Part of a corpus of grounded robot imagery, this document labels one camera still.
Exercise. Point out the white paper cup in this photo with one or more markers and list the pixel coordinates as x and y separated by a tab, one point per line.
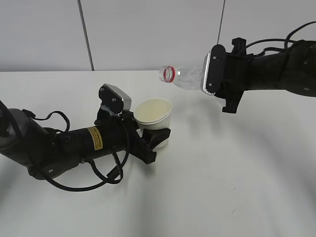
153	114

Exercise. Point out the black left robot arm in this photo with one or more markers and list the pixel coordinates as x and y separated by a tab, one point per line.
48	152

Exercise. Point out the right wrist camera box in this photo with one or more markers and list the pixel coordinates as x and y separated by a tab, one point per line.
213	70

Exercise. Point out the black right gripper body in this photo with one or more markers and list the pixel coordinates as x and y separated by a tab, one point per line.
232	74

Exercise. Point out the clear plastic water bottle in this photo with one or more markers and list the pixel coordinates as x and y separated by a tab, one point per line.
184	77

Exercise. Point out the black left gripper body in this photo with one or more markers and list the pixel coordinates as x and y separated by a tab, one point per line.
119	132

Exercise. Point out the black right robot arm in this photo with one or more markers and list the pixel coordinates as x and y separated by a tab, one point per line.
292	69

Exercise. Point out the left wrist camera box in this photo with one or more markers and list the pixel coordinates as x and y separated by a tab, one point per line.
113	99

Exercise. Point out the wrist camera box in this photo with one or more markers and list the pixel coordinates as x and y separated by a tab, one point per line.
113	99
213	70

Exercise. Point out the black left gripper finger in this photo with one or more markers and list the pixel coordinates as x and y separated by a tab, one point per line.
155	139

